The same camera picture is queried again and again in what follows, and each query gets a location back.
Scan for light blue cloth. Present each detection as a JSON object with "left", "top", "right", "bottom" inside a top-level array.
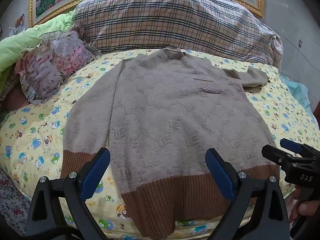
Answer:
[{"left": 279, "top": 75, "right": 312, "bottom": 108}]

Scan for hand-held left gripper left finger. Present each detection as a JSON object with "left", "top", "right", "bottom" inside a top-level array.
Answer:
[{"left": 25, "top": 147, "right": 112, "bottom": 240}]

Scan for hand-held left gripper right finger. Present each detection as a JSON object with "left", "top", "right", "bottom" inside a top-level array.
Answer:
[{"left": 205, "top": 148, "right": 292, "bottom": 240}]

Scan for green blanket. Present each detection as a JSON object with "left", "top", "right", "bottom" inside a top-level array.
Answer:
[{"left": 0, "top": 11, "right": 77, "bottom": 93}]

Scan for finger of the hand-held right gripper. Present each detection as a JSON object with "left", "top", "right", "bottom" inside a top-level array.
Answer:
[
  {"left": 279, "top": 138, "right": 305, "bottom": 153},
  {"left": 261, "top": 144, "right": 292, "bottom": 166}
]

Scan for floral ruffled cloth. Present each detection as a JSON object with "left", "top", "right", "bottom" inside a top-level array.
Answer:
[{"left": 1, "top": 24, "right": 103, "bottom": 105}]

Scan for plaid quilt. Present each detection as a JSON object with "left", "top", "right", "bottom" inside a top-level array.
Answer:
[{"left": 72, "top": 0, "right": 284, "bottom": 69}]

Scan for dark floral bed sheet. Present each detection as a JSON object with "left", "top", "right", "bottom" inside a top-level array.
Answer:
[{"left": 0, "top": 167, "right": 33, "bottom": 235}]

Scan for beige knit sweater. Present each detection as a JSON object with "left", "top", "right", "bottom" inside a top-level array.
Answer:
[{"left": 60, "top": 47, "right": 280, "bottom": 239}]

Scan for yellow bear-print bed sheet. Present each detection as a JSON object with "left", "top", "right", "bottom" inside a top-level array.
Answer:
[{"left": 0, "top": 47, "right": 320, "bottom": 240}]

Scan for person's right hand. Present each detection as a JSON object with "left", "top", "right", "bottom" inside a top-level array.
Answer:
[{"left": 289, "top": 186, "right": 320, "bottom": 223}]

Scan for wall sticker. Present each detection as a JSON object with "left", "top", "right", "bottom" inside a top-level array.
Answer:
[{"left": 14, "top": 14, "right": 26, "bottom": 29}]

